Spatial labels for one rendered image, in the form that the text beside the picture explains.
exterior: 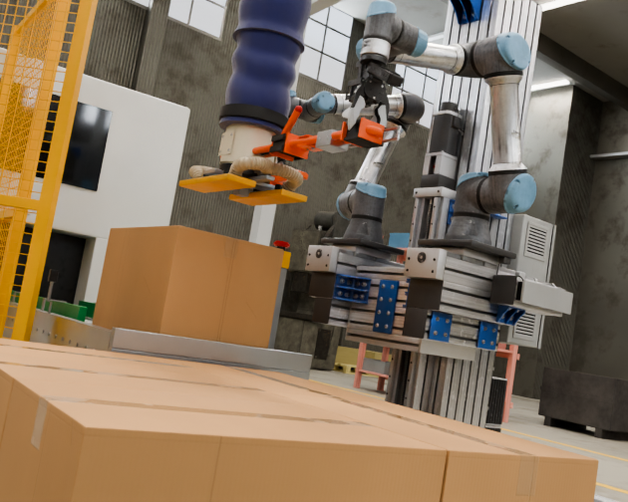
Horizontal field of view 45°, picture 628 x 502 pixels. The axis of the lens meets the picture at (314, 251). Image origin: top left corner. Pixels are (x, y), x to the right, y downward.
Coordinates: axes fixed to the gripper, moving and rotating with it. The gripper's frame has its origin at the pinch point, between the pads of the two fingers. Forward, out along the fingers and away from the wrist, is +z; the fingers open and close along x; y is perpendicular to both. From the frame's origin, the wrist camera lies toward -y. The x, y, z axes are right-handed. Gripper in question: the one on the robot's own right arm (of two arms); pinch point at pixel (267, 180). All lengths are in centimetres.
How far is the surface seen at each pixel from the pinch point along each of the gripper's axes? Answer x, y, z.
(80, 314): -45, -43, 61
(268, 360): -6, 32, 64
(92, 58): 170, -889, -293
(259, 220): 141, -247, -22
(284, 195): -20, 47, 13
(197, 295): -33, 27, 47
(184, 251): -40, 27, 35
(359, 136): -30, 94, 2
